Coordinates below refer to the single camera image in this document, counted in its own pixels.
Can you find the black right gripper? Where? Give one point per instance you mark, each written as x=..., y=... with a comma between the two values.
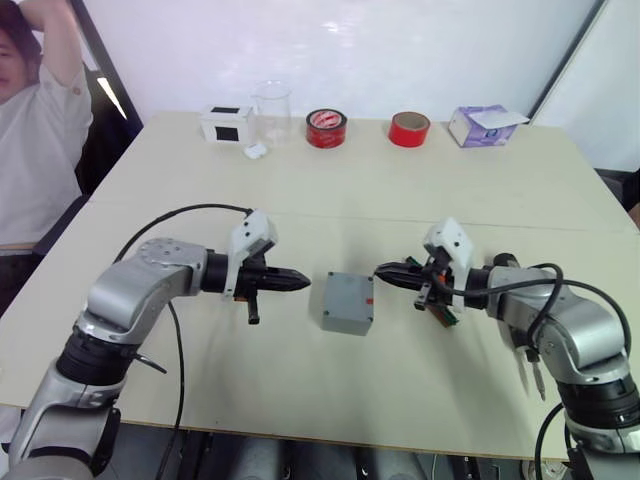
x=425, y=282

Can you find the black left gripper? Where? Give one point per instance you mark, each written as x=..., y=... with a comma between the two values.
x=252, y=280

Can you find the grey junction box lid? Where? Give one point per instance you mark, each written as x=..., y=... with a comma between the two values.
x=347, y=297

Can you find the grey plastic junction box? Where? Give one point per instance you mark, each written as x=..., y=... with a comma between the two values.
x=345, y=326

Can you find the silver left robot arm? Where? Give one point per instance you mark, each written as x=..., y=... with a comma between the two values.
x=130, y=285

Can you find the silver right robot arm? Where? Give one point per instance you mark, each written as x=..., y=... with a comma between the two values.
x=575, y=330

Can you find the white box with black squares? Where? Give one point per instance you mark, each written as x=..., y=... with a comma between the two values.
x=225, y=122

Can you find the small white earbud case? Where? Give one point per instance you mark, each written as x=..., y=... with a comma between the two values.
x=255, y=150

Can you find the red tape roll brown core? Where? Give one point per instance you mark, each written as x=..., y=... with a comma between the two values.
x=410, y=134

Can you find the red tape roll black rim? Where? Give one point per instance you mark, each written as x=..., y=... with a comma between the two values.
x=326, y=131

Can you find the clear glass beaker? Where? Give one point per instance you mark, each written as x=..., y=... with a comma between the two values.
x=272, y=120

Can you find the purple tissue pack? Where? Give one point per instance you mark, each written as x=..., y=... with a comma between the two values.
x=482, y=131

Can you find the white board panel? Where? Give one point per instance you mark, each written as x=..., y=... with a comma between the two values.
x=595, y=90

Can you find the person in white shirt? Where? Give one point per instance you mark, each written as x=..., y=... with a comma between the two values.
x=35, y=150

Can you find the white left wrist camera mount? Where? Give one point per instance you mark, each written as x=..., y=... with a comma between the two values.
x=250, y=230

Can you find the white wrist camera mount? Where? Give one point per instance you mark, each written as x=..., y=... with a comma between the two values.
x=250, y=230
x=452, y=240

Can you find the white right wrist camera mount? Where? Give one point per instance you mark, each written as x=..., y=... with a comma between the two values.
x=452, y=240

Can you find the black slanted stand frame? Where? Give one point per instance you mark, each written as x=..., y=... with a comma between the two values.
x=107, y=60

